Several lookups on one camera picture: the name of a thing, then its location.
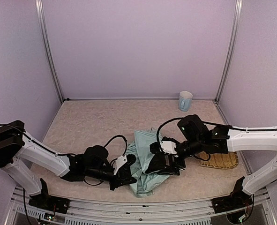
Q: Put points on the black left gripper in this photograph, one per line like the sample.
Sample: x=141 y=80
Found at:
x=119 y=176

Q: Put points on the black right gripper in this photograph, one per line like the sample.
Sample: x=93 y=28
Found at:
x=170 y=163

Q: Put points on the mint green black umbrella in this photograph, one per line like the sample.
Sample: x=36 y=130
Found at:
x=140 y=147

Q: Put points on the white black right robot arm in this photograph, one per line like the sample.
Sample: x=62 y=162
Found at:
x=223 y=139

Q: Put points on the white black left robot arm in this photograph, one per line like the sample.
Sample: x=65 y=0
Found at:
x=17 y=145

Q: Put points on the woven bamboo tray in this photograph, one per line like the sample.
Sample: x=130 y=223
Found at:
x=222 y=161

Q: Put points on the light blue ceramic mug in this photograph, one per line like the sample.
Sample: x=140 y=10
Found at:
x=185 y=100

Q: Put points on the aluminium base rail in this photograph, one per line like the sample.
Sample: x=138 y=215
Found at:
x=90 y=212

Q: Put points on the grey aluminium frame post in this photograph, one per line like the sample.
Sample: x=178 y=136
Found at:
x=230 y=51

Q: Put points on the grey aluminium left post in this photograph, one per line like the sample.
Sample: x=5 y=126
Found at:
x=47 y=48

